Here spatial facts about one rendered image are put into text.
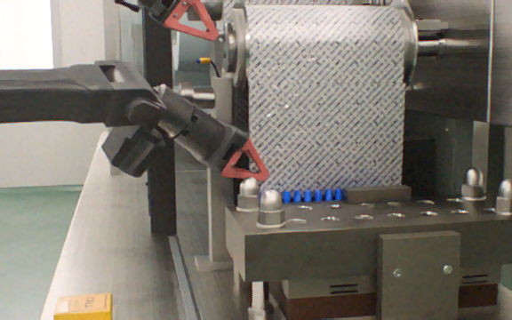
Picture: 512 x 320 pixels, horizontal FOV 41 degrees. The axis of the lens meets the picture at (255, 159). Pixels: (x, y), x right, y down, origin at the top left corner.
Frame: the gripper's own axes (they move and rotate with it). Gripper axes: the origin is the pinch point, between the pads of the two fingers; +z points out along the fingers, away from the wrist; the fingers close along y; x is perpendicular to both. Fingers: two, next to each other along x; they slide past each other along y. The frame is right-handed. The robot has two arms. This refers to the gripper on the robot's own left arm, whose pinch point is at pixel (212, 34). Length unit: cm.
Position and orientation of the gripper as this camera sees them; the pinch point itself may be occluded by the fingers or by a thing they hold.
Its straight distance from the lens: 103.3
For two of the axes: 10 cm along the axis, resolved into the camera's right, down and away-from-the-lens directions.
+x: 6.0, -8.0, -0.3
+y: 1.7, 1.6, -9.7
